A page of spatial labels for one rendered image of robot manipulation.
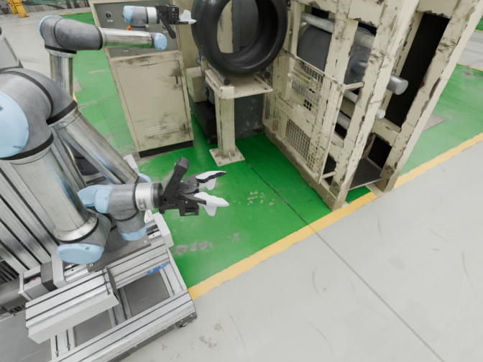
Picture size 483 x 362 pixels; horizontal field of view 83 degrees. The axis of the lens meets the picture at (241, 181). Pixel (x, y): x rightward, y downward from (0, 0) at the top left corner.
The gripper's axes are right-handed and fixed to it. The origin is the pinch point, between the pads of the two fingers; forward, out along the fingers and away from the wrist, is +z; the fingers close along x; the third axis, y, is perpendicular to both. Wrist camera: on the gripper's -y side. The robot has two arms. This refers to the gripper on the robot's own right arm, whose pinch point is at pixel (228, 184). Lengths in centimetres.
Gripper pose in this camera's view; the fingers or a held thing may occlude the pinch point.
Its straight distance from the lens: 75.0
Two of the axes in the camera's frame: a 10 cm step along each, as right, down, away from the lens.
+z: 10.0, -0.6, 0.7
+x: 0.9, 5.6, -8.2
